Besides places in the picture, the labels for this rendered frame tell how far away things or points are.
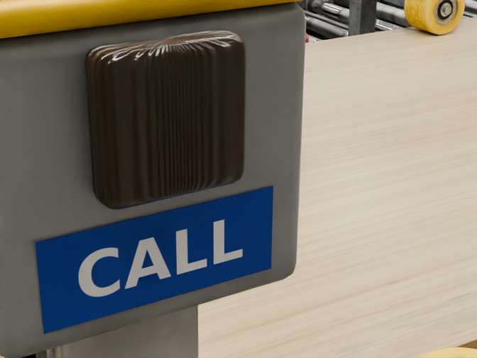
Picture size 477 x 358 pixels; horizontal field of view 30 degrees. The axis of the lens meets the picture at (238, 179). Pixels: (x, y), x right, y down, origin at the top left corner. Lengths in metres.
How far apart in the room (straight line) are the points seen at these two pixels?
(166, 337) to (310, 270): 0.51
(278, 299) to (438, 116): 0.46
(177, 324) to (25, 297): 0.05
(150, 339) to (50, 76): 0.08
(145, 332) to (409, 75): 1.03
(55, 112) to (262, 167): 0.05
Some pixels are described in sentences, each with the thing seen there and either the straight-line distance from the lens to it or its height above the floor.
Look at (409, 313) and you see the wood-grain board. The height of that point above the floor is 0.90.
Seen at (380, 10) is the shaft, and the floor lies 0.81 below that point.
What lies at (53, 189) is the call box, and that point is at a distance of 0.17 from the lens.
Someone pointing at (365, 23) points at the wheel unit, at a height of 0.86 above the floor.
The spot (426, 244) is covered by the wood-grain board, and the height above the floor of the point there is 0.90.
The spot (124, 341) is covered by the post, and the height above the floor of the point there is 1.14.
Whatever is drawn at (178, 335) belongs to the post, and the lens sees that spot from 0.22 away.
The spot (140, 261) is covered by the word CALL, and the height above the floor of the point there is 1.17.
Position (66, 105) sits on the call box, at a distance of 0.16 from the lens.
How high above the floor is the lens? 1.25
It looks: 24 degrees down
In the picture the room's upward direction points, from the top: 1 degrees clockwise
